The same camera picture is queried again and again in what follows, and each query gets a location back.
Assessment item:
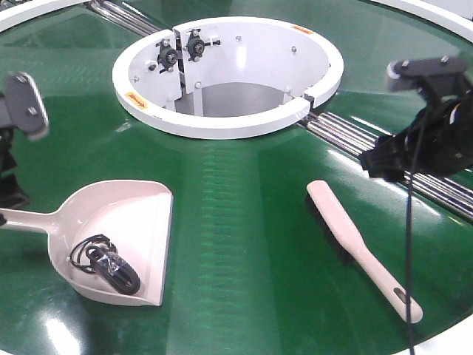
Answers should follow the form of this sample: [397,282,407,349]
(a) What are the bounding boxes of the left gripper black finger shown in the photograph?
[1,72,49,141]

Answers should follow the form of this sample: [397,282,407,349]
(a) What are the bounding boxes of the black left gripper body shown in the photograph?
[1,128,30,209]

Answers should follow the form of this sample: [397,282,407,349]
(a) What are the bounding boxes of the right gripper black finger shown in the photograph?
[386,55,469,92]

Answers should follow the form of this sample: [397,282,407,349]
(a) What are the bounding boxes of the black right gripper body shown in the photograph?
[359,73,472,182]

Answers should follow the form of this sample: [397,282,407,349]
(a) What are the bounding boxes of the black USB cable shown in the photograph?
[69,234,142,296]

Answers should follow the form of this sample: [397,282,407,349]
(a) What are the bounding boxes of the pink plastic dustpan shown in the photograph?
[1,180,173,306]

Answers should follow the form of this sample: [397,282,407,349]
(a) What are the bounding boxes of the pink hand brush black bristles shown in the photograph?
[306,180,423,323]

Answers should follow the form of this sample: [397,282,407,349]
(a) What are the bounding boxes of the chrome roller rods right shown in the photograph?
[298,112,472,222]

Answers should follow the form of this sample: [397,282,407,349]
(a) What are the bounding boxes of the chrome roller rods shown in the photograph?
[298,112,472,222]
[89,1,162,36]

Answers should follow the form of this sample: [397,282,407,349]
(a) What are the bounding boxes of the white outer rim right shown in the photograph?
[374,0,472,43]

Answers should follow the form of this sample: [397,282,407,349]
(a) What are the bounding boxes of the white rim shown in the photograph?
[374,0,472,43]
[0,0,86,32]

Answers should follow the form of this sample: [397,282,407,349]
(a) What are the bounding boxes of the white outer rim left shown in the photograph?
[0,0,86,32]

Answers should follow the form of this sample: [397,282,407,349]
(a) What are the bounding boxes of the chrome roller rods top left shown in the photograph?
[89,1,162,36]

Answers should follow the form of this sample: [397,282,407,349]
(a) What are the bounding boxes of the black bearing mount left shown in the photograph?
[156,38,178,74]

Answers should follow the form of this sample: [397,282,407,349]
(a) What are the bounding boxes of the black bearing mount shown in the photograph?
[184,29,222,62]
[156,38,178,74]

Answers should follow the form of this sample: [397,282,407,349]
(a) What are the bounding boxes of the black bearing mount right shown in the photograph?
[184,29,222,62]

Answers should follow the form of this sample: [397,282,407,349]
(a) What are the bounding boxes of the white central ring housing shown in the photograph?
[112,16,344,140]

